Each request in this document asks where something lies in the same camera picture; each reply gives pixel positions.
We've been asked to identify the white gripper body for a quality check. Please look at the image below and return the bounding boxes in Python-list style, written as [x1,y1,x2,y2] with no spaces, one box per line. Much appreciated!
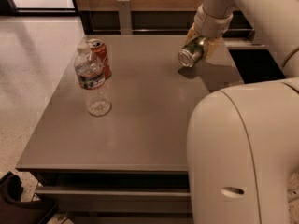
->
[194,6,233,38]

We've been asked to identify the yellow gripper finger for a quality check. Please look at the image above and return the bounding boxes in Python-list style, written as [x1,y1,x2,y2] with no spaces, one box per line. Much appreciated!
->
[185,24,197,44]
[205,37,221,60]

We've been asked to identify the green soda can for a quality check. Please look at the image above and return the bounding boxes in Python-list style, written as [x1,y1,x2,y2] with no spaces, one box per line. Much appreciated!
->
[178,35,208,67]

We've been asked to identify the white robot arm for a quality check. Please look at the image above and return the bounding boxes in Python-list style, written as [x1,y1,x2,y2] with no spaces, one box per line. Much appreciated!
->
[187,0,299,224]

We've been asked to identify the orange soda can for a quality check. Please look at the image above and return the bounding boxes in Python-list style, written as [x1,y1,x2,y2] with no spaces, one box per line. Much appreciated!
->
[87,39,112,79]

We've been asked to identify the clear plastic water bottle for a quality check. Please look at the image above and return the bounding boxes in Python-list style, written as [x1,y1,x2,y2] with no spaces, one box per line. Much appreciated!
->
[74,43,112,117]

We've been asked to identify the grey table with drawer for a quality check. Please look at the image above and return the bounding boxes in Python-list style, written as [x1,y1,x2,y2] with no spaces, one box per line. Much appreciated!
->
[16,35,240,224]

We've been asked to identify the dark brown chair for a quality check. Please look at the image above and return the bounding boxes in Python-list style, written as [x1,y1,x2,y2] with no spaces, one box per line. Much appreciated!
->
[0,172,58,224]

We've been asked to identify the left metal bracket post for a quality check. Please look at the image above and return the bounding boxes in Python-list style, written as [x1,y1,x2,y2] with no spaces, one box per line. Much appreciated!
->
[117,0,133,35]

